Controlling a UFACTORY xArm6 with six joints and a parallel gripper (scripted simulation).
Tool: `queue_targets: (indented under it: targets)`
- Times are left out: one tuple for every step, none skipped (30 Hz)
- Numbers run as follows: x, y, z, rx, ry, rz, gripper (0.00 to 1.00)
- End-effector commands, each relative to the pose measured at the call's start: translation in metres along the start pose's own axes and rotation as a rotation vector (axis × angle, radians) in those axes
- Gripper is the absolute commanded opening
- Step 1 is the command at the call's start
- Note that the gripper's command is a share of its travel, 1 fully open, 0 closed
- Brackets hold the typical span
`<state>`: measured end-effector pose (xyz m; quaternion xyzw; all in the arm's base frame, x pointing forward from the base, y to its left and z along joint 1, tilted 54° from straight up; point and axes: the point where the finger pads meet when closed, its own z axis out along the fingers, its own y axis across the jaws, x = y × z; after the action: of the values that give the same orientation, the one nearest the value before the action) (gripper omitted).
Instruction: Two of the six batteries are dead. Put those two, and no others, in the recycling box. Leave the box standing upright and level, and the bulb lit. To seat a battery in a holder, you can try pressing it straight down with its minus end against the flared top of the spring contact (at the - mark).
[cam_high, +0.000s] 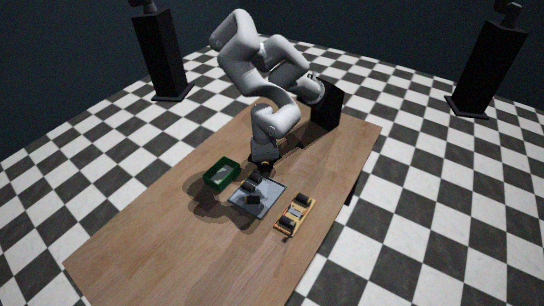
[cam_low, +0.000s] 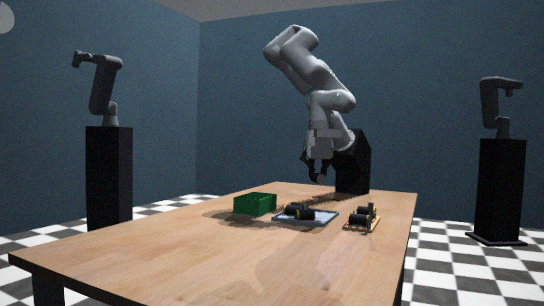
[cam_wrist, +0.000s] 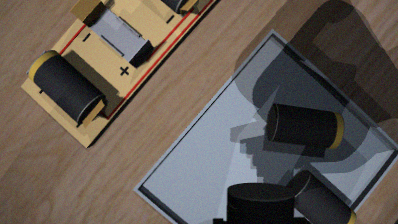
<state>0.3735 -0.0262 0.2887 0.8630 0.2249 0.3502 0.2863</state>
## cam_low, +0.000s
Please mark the green open box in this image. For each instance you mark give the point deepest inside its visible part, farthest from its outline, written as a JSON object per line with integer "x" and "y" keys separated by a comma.
{"x": 254, "y": 204}

